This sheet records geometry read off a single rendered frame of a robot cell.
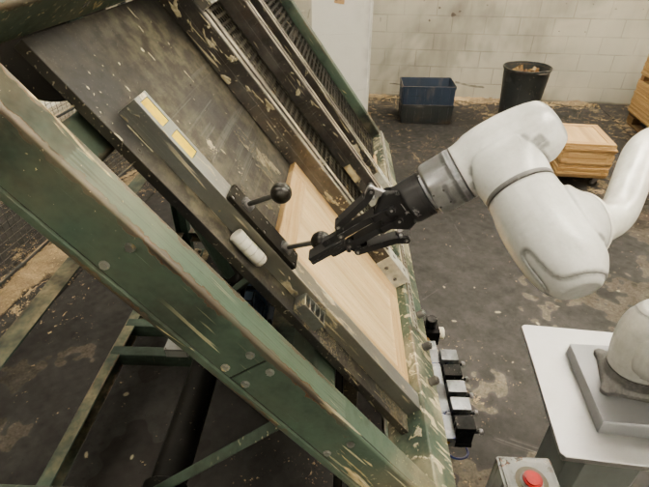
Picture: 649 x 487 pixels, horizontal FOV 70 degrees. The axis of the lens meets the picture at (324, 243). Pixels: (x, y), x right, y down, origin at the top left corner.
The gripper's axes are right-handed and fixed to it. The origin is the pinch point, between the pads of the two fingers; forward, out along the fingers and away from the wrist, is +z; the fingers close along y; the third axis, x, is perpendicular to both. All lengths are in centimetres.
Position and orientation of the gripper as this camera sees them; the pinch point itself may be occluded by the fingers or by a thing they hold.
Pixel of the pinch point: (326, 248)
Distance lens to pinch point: 83.0
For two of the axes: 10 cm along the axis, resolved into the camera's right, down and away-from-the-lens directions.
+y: 5.8, 6.9, 4.4
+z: -8.1, 4.6, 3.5
